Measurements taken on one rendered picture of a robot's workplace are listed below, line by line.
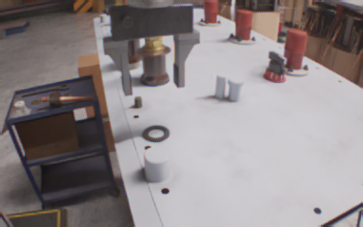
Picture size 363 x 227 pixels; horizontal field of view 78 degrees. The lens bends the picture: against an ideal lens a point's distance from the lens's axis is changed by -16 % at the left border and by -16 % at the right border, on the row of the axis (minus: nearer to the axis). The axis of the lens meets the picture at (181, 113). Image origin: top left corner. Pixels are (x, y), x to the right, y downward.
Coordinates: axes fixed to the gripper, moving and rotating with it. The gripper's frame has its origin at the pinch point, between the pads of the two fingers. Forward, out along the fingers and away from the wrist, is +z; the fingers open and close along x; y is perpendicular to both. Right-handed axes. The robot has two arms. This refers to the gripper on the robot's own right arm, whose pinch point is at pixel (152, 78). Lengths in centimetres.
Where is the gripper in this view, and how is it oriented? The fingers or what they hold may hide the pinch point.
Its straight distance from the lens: 47.6
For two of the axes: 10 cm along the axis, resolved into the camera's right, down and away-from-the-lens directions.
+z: 0.0, 8.5, 5.3
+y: 3.3, 5.0, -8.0
